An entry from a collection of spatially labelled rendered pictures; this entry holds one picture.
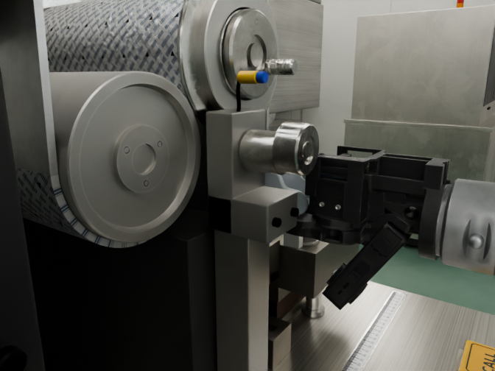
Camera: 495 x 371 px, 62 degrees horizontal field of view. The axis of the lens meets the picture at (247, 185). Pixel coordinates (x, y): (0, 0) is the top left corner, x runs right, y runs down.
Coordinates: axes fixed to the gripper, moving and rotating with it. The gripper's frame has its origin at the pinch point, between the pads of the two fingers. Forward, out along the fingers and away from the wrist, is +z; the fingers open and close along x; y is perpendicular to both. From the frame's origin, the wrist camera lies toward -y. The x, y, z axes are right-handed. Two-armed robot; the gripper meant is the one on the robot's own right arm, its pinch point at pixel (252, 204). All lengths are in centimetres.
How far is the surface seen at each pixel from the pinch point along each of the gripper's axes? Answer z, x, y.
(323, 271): -6.5, -6.5, -9.3
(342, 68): 166, -444, 24
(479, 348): -24.0, -12.1, -16.6
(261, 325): -7.2, 9.1, -8.1
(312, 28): 30, -77, 28
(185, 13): -2.5, 12.8, 18.7
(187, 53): -2.5, 12.7, 15.9
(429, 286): 10, -210, -109
